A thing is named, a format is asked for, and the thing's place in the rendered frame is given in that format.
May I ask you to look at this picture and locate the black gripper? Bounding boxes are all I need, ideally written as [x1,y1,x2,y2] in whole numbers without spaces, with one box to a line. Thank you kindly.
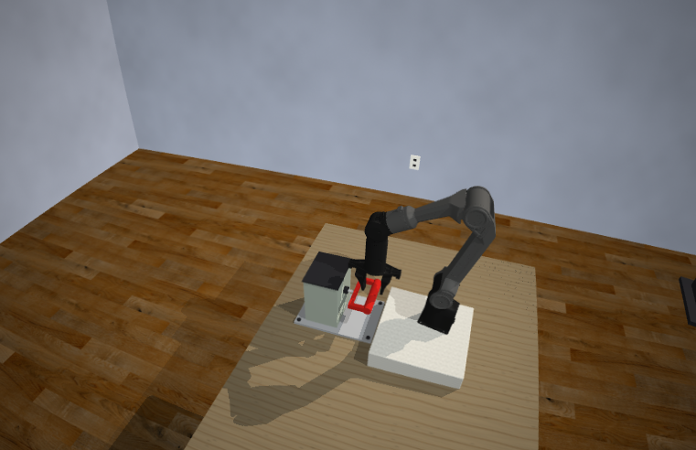
[348,254,402,295]

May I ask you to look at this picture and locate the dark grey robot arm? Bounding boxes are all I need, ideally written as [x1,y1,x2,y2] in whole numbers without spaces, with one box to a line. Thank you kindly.
[365,186,496,335]

